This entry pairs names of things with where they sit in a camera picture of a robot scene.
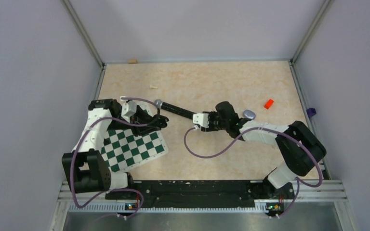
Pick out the lavender earbud charging case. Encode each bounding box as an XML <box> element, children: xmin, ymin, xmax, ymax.
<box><xmin>243</xmin><ymin>110</ymin><xmax>256</xmax><ymax>120</ymax></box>

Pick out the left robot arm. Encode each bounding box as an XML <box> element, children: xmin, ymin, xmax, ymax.
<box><xmin>62</xmin><ymin>96</ymin><xmax>169</xmax><ymax>199</ymax></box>

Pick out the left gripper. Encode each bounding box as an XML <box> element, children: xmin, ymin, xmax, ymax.
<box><xmin>107</xmin><ymin>104</ymin><xmax>161</xmax><ymax>137</ymax></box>

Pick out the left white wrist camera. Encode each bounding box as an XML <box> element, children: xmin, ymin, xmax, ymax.
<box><xmin>121</xmin><ymin>100</ymin><xmax>137</xmax><ymax>123</ymax></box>

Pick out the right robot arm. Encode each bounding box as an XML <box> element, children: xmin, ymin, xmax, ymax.
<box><xmin>192</xmin><ymin>101</ymin><xmax>327</xmax><ymax>198</ymax></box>

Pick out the green white chessboard mat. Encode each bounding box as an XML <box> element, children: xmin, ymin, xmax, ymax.
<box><xmin>99</xmin><ymin>101</ymin><xmax>169</xmax><ymax>173</ymax></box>

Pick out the cork stopper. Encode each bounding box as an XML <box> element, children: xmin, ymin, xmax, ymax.
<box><xmin>128</xmin><ymin>59</ymin><xmax>138</xmax><ymax>64</ymax></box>

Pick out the purple small object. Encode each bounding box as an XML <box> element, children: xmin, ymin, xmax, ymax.
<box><xmin>306</xmin><ymin>108</ymin><xmax>317</xmax><ymax>118</ymax></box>

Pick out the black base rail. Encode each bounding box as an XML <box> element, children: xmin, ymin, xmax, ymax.
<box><xmin>105</xmin><ymin>180</ymin><xmax>294</xmax><ymax>211</ymax></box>

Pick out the black glitter microphone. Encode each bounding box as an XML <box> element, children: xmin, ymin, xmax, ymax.
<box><xmin>154</xmin><ymin>99</ymin><xmax>195</xmax><ymax>120</ymax></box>

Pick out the red block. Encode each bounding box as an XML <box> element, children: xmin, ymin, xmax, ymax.
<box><xmin>264</xmin><ymin>99</ymin><xmax>274</xmax><ymax>110</ymax></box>

